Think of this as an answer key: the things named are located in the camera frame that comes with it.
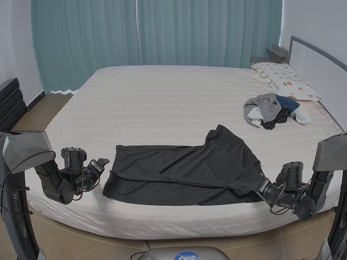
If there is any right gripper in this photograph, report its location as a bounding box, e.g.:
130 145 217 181
258 178 280 200

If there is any black T-shirt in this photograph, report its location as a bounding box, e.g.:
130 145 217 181
102 124 269 206

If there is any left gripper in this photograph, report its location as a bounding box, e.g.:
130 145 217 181
86 158 110 179

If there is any blue-green curtain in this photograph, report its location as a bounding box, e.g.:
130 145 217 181
31 0 140 94
137 0 282 68

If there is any black chest of drawers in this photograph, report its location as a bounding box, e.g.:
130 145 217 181
0 77 29 132

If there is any bed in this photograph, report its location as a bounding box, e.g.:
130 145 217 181
24 35 347 240

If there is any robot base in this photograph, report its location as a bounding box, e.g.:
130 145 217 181
142 247 227 260

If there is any white printed pillow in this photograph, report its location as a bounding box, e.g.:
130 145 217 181
250 62 322 102

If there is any black cable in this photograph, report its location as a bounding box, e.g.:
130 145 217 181
131 240 152 260
270 197 294 215
0 151 56 197
72 159 85 201

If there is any pile of clothes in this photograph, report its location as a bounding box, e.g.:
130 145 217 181
243 92 311 131

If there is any grey bedside table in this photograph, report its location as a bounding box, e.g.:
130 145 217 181
252 44 288 64

